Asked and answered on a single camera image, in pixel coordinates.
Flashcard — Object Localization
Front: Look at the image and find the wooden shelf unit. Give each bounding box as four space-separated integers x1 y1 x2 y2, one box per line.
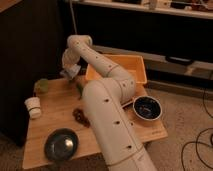
59 0 213 98

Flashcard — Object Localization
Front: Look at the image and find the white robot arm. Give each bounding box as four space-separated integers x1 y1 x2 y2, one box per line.
62 35 157 171

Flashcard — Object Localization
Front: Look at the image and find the yellow plastic bin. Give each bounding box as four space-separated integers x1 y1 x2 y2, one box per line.
85 54 147 85

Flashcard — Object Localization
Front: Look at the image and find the dark blue ceramic bowl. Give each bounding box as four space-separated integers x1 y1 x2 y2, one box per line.
133 96 162 121

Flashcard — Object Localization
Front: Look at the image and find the black floor cable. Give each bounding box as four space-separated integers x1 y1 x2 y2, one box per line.
180 71 213 171

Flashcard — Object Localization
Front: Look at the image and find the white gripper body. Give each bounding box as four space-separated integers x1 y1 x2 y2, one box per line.
60 49 81 80

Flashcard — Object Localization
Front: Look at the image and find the wooden table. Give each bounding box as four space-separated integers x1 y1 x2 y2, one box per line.
22 78 168 169

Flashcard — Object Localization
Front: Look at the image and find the dark striped block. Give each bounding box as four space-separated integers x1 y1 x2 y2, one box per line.
121 100 134 108

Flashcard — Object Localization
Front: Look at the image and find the green plastic cup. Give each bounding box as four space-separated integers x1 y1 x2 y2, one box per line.
34 78 49 93

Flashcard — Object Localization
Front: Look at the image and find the white ribbed cup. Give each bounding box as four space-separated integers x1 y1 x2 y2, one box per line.
24 97 42 119

